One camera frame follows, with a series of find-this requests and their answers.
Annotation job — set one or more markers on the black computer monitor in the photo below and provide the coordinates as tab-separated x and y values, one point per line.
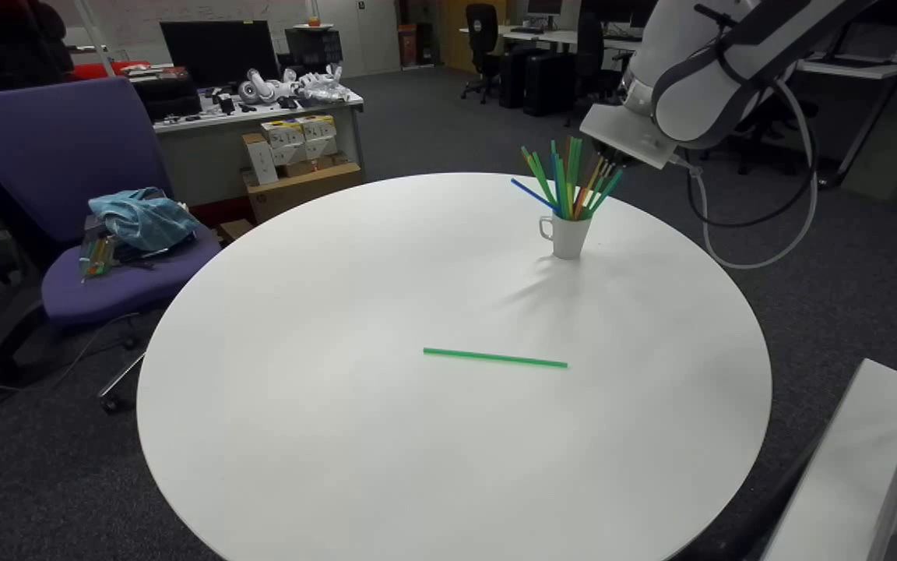
218	51

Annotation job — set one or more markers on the grey office desk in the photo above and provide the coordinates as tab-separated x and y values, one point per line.
200	150

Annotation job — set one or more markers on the small dark monitor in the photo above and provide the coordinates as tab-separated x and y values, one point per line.
313	49

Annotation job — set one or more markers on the green plastic straw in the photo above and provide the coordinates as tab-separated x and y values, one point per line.
496	359
537	174
575	159

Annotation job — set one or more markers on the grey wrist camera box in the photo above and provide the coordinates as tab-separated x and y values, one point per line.
625	131

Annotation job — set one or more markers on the white side table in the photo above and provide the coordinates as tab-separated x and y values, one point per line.
854	457

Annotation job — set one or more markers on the orange plastic straw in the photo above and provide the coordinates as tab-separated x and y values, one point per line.
589	188

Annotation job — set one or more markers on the teal plastic straw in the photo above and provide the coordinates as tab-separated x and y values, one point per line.
554	165
604	192

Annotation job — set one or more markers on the white plastic bags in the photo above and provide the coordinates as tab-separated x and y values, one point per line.
295	86

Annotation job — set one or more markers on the white background desk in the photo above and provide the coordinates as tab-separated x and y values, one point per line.
561	37

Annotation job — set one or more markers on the beige paper bag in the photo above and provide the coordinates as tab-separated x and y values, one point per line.
321	135
281	145

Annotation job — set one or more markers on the black office chair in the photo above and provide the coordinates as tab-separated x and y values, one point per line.
482	43

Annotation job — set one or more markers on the blue plastic straw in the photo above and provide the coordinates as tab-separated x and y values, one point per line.
529	196

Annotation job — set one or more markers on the tan patterned pouch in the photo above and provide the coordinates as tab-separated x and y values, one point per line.
98	257

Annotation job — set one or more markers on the teal crumpled cloth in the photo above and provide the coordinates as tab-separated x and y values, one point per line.
141	219

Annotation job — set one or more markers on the purple office chair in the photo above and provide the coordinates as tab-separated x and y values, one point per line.
43	145

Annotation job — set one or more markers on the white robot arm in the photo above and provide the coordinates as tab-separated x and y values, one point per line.
675	43

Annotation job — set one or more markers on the white ceramic cup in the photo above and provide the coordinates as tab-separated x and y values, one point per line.
567	237

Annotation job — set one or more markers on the wooden crate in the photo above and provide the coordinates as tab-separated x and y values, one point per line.
303	188

